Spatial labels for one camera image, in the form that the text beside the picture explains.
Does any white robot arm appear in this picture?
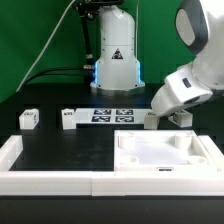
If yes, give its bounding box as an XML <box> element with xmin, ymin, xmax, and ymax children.
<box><xmin>91</xmin><ymin>0</ymin><xmax>224</xmax><ymax>117</ymax></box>

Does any white square tabletop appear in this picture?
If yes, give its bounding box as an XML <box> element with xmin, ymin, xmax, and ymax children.
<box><xmin>114</xmin><ymin>130</ymin><xmax>217</xmax><ymax>173</ymax></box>

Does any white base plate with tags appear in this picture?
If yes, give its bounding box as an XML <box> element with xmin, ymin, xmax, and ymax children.
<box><xmin>75</xmin><ymin>108</ymin><xmax>150</xmax><ymax>124</ymax></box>

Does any black cable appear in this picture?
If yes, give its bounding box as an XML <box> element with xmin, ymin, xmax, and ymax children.
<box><xmin>25</xmin><ymin>67</ymin><xmax>88</xmax><ymax>86</ymax></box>

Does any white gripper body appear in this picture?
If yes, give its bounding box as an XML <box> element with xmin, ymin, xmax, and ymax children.
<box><xmin>151</xmin><ymin>63</ymin><xmax>213</xmax><ymax>117</ymax></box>

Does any white cable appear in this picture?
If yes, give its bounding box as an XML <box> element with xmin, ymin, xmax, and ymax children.
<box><xmin>15</xmin><ymin>0</ymin><xmax>78</xmax><ymax>93</ymax></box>

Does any black camera stand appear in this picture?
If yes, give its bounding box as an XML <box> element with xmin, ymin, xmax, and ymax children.
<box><xmin>71</xmin><ymin>0</ymin><xmax>125</xmax><ymax>84</ymax></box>

